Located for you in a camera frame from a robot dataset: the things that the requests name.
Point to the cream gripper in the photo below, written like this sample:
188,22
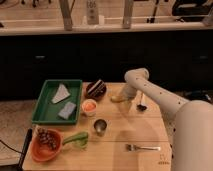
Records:
128,104

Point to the yellow banana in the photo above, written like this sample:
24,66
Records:
118,99

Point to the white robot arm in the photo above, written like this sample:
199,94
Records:
192,147

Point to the small metal cup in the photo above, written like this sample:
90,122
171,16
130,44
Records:
100,126

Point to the white cup with orange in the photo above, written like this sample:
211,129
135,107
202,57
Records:
89,107

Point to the chocolate cake slice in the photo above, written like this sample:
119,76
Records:
96,90

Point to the silver fork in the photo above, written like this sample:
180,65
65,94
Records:
132,147

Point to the green bell pepper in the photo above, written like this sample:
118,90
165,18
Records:
80,139

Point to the white triangular cloth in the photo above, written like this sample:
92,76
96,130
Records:
61,94

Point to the green plastic tray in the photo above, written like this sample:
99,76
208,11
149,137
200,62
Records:
46,112

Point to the dark grapes bunch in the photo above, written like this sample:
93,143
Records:
46,138

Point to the orange bowl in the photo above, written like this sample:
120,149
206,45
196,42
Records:
42,152

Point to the black bar at table edge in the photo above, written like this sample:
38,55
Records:
27,141

